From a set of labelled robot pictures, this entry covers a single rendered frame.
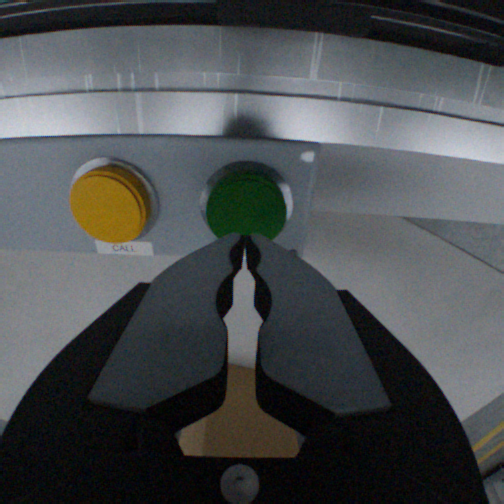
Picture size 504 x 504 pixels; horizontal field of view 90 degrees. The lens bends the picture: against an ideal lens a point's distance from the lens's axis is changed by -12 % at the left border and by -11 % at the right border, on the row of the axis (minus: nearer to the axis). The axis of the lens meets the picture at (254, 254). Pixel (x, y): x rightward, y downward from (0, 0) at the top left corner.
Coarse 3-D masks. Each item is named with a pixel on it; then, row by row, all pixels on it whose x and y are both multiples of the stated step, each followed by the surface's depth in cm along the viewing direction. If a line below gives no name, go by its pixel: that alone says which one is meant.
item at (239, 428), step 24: (240, 384) 36; (240, 408) 33; (192, 432) 36; (216, 432) 30; (240, 432) 31; (264, 432) 32; (288, 432) 33; (216, 456) 27; (240, 456) 28; (264, 456) 29; (288, 456) 30
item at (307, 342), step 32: (256, 256) 11; (288, 256) 10; (256, 288) 9; (288, 288) 9; (320, 288) 9; (288, 320) 7; (320, 320) 7; (256, 352) 7; (288, 352) 7; (320, 352) 7; (352, 352) 7; (256, 384) 7; (288, 384) 6; (320, 384) 6; (352, 384) 6; (288, 416) 6; (320, 416) 6; (352, 416) 6
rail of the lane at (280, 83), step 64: (256, 0) 9; (0, 64) 11; (64, 64) 11; (128, 64) 11; (192, 64) 11; (256, 64) 11; (320, 64) 11; (384, 64) 11; (448, 64) 11; (0, 128) 12; (64, 128) 12; (128, 128) 13; (192, 128) 13; (256, 128) 13; (320, 128) 13; (384, 128) 13; (448, 128) 13
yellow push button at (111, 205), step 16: (80, 176) 13; (96, 176) 13; (112, 176) 13; (128, 176) 13; (80, 192) 13; (96, 192) 13; (112, 192) 13; (128, 192) 13; (144, 192) 14; (80, 208) 13; (96, 208) 13; (112, 208) 13; (128, 208) 13; (144, 208) 14; (80, 224) 14; (96, 224) 14; (112, 224) 14; (128, 224) 14; (144, 224) 14; (112, 240) 14; (128, 240) 15
